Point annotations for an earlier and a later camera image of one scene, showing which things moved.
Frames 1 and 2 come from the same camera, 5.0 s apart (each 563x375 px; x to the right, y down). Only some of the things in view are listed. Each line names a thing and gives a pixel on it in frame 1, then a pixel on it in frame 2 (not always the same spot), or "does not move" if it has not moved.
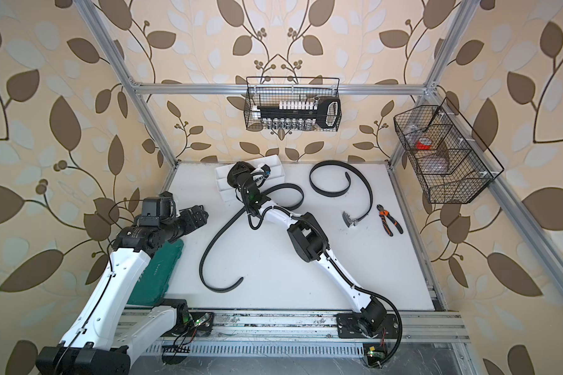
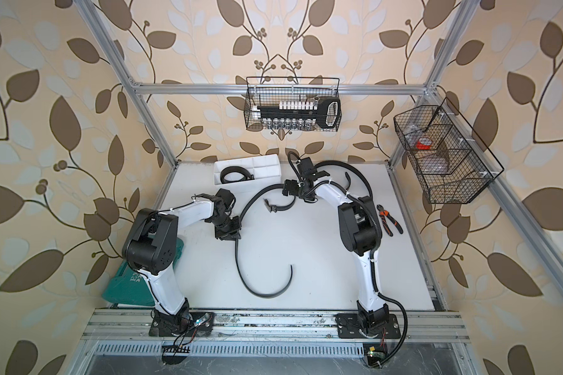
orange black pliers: [382, 214] does not move
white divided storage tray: [227, 192] does not move
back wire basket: [306, 104] does not move
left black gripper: [189, 224] to [234, 233]
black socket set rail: [301, 114] does not move
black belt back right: [349, 220] does not move
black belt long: [224, 289] to [270, 208]
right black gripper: [240, 173] to [293, 189]
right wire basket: [453, 164] does not move
